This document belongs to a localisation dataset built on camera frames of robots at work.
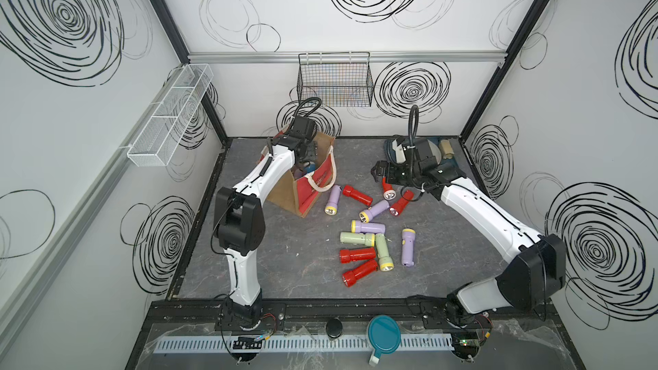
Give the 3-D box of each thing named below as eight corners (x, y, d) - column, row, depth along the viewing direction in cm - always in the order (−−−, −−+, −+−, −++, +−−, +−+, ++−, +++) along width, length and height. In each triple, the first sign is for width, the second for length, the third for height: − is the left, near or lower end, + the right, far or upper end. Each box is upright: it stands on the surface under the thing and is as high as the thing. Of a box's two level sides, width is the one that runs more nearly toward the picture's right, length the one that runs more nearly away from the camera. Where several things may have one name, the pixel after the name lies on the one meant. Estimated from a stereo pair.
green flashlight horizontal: (339, 243, 89) (339, 239, 87) (340, 233, 92) (340, 229, 89) (373, 247, 88) (374, 243, 86) (373, 237, 91) (374, 233, 88)
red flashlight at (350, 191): (341, 193, 103) (342, 189, 101) (345, 187, 105) (345, 183, 103) (370, 206, 99) (371, 203, 97) (373, 200, 101) (374, 197, 99)
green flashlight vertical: (379, 271, 83) (380, 268, 81) (375, 236, 91) (376, 233, 89) (393, 271, 83) (394, 268, 81) (388, 236, 91) (389, 233, 89)
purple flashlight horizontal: (351, 233, 92) (352, 229, 90) (351, 224, 94) (351, 220, 92) (385, 233, 92) (386, 229, 90) (383, 224, 94) (384, 220, 92)
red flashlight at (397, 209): (388, 212, 97) (389, 208, 95) (405, 192, 103) (407, 188, 101) (396, 218, 96) (398, 214, 93) (413, 198, 101) (415, 194, 99)
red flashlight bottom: (346, 288, 80) (346, 286, 78) (341, 276, 82) (341, 273, 80) (379, 273, 83) (381, 270, 81) (373, 261, 85) (374, 258, 83)
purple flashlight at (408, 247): (400, 264, 85) (402, 261, 83) (401, 231, 93) (403, 226, 90) (412, 267, 85) (415, 263, 82) (412, 233, 93) (415, 228, 90)
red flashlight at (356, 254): (339, 263, 85) (339, 261, 83) (338, 252, 87) (338, 249, 85) (375, 261, 85) (376, 258, 83) (373, 250, 88) (374, 247, 86)
